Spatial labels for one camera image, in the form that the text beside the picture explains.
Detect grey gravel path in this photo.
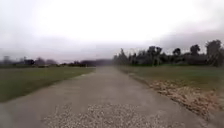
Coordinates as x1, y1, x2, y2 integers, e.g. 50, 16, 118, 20
0, 65, 218, 128

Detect row of dark trees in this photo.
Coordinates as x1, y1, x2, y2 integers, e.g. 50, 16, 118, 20
113, 39, 224, 68

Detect distant low trees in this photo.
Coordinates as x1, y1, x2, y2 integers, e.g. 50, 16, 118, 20
0, 55, 98, 69

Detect grass field with dry clippings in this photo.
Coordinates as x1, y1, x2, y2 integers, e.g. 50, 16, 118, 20
115, 64, 224, 122

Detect green grass field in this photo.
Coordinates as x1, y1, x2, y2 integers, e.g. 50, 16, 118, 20
0, 67, 97, 104

